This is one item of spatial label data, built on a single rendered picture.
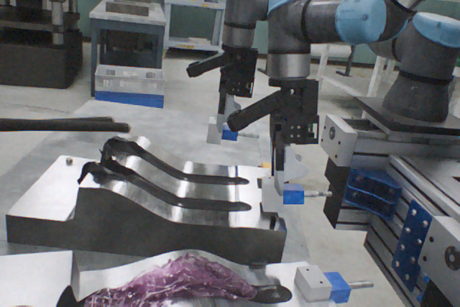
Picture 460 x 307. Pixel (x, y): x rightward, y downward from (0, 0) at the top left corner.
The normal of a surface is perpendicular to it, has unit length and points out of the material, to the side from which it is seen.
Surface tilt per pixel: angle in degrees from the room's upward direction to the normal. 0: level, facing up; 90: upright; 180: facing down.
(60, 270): 0
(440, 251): 90
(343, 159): 90
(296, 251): 0
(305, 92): 82
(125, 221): 90
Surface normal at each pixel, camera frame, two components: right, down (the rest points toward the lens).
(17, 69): 0.18, 0.37
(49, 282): 0.12, -0.93
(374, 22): 0.74, 0.14
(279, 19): -0.67, 0.17
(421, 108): -0.17, 0.04
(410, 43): -0.94, 0.00
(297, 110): 0.00, 0.22
